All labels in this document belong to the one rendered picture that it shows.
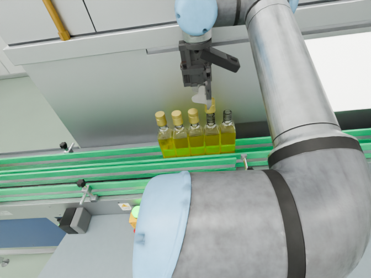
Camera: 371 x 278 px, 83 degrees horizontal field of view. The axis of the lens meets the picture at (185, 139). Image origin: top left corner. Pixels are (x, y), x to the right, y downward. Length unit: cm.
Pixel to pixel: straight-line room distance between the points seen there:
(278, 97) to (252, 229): 17
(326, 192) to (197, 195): 11
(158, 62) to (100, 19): 21
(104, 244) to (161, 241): 81
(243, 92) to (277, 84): 55
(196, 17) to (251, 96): 50
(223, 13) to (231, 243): 38
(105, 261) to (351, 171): 88
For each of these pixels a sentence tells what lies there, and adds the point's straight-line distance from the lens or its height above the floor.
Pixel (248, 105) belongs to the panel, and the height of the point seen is 107.
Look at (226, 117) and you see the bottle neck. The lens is 73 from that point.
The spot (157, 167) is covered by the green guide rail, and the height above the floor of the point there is 95.
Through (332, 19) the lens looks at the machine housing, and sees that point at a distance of 84.
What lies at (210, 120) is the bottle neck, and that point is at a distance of 73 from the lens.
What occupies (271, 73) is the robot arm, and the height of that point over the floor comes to 145.
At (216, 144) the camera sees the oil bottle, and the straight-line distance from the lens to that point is 79.
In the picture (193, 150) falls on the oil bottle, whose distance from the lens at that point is 81.
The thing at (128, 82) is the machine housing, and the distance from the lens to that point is 86.
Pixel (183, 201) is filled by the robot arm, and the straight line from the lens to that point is 19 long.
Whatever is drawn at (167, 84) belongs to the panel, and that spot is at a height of 120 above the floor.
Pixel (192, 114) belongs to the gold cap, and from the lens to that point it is 70.
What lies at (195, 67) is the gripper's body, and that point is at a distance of 60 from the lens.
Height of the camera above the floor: 160
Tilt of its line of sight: 45 degrees down
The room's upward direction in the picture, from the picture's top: 10 degrees counter-clockwise
